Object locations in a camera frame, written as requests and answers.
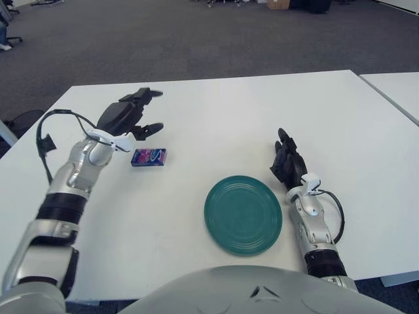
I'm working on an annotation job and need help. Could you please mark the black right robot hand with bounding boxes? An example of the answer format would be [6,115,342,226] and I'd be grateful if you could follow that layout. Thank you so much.
[269,128,308,190]

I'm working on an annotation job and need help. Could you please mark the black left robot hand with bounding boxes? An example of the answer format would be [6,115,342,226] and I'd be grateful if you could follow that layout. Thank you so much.
[97,87,164,141]

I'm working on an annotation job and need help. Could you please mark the purple blue gum pack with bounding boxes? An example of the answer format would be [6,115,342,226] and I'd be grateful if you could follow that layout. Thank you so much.
[131,148,167,168]

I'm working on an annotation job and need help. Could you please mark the green round plate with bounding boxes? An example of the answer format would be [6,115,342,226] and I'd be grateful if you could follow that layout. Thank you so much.
[204,175,283,256]

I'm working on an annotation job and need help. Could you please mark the black round floor object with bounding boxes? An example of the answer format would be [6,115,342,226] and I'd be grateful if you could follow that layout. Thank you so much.
[5,109,45,138]

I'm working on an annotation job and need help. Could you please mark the white board edge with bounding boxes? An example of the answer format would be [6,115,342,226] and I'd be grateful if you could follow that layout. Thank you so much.
[0,119,19,148]

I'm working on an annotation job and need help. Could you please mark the black chair wheels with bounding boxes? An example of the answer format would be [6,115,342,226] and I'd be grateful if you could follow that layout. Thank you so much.
[204,0,236,9]

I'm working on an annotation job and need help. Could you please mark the silver robot torso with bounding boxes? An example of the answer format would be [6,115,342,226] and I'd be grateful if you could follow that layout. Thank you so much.
[0,265,419,314]

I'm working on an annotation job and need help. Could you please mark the black cabinet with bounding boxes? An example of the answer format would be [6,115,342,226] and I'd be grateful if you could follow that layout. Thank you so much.
[289,0,328,14]

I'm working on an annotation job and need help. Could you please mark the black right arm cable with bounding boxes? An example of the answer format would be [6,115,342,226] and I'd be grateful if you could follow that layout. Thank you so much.
[316,189,346,245]

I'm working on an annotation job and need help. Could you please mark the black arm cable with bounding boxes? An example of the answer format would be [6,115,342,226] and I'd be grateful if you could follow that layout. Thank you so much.
[316,189,346,245]
[35,109,99,184]

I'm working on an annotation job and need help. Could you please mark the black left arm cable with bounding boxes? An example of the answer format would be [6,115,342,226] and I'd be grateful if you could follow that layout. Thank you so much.
[35,109,99,184]

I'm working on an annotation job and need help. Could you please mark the white table frame bracket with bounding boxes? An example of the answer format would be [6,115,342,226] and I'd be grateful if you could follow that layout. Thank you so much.
[381,273,419,288]

